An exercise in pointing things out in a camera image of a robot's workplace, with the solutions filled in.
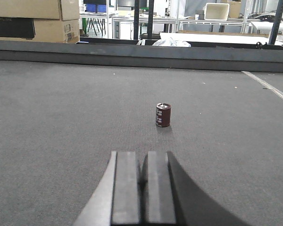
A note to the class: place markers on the dark grey table edge rail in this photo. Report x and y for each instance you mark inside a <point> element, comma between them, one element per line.
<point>198,58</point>

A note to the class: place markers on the crumpled clear plastic bag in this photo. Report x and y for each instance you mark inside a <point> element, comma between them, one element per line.
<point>169,42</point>

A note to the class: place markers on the black post at right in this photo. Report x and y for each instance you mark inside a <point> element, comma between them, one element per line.
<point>278,6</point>

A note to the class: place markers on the white plastic tub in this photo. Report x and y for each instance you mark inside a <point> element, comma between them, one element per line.
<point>216,11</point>

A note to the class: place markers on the upper cardboard box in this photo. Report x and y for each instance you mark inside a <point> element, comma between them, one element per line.
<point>40,9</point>

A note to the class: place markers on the white toothed strip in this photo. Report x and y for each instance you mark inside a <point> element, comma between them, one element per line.
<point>265,84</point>

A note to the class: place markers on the small brown cylindrical capacitor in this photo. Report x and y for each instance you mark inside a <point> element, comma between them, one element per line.
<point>163,114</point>

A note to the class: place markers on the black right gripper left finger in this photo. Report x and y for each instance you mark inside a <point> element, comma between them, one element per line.
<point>116,200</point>

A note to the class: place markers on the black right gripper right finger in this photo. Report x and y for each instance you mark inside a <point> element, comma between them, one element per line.
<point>172,198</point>

